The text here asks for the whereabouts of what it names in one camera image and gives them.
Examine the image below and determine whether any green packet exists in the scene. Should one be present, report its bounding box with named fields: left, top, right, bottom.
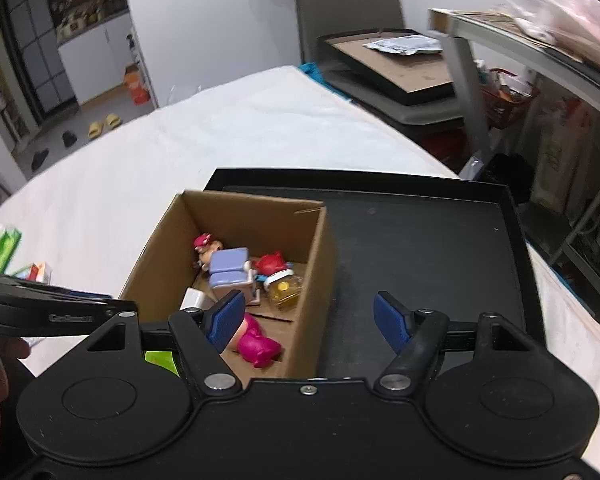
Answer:
left=0, top=225, right=24, bottom=277

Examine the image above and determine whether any grey chair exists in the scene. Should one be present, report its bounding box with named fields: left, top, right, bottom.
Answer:
left=291, top=0, right=473, bottom=137

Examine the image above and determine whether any white cabinet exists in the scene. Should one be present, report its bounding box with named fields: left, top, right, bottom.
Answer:
left=55, top=10, right=154, bottom=107

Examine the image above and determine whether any dark glass door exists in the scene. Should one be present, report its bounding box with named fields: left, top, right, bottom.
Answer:
left=0, top=0, right=79, bottom=127

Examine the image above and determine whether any red-haired toy figurine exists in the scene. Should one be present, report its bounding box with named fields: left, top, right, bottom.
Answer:
left=193, top=232, right=226, bottom=272

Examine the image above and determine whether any pink toy figure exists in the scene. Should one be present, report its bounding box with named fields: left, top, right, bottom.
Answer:
left=237, top=312, right=284, bottom=369

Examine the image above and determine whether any yellow toy jar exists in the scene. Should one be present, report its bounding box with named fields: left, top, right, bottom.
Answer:
left=263, top=270, right=307, bottom=312

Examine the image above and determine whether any brown cardboard box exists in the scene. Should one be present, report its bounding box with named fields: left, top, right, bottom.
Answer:
left=117, top=189, right=338, bottom=381

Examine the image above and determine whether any black tray with cardboard sheet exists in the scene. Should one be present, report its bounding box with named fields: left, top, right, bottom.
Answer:
left=316, top=29, right=456, bottom=107

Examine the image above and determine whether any white toy block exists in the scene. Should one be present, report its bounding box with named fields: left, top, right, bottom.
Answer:
left=181, top=287, right=217, bottom=312

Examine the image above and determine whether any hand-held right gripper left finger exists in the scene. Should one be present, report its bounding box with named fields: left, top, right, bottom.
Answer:
left=82, top=290, right=247, bottom=396

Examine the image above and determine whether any grey metal shelf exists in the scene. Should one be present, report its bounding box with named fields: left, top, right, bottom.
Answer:
left=427, top=7, right=600, bottom=313

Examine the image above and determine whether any person's left hand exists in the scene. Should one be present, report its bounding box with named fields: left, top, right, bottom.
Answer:
left=0, top=337, right=32, bottom=445

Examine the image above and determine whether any clear plastic bag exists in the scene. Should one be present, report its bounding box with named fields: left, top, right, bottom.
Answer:
left=462, top=0, right=600, bottom=82

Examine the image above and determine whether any crumpled plastic packet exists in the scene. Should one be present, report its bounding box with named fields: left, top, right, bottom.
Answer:
left=362, top=34, right=444, bottom=56

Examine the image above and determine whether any red basket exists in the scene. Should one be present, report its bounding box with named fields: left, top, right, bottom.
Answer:
left=480, top=67, right=542, bottom=132

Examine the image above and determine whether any large black tray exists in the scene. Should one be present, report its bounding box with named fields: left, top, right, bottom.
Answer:
left=202, top=167, right=544, bottom=382

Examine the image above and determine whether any purple toy bed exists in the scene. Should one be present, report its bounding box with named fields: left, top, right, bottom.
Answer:
left=207, top=247, right=262, bottom=307

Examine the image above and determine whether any small colourful box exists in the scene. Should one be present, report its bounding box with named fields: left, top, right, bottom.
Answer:
left=10, top=261, right=54, bottom=287

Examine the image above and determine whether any beige paper bag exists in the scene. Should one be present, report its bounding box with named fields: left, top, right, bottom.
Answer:
left=532, top=95, right=597, bottom=212

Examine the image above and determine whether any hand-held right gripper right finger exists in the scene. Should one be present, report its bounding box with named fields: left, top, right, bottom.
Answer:
left=373, top=291, right=547, bottom=396

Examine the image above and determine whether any teal cloth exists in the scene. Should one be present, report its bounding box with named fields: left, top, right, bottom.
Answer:
left=297, top=61, right=332, bottom=87

